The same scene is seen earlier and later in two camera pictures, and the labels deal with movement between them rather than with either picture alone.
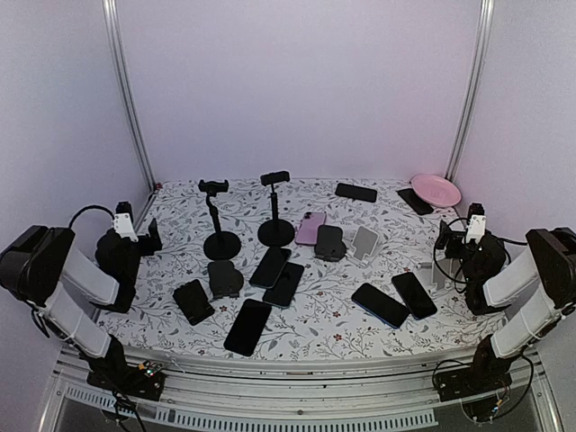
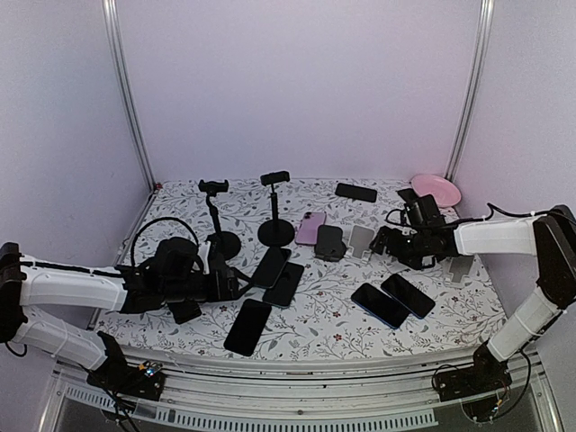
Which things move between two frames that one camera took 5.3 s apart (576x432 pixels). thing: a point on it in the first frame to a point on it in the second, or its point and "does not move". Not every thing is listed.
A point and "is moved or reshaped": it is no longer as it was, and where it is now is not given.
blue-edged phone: (381, 305) does not move
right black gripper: (445, 237) to (393, 233)
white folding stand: (448, 275) is moved or reshaped
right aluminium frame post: (472, 89) does not move
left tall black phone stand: (220, 245) does not move
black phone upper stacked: (270, 267) does not move
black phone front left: (247, 327) does not move
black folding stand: (329, 246) does not move
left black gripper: (150, 247) to (229, 290)
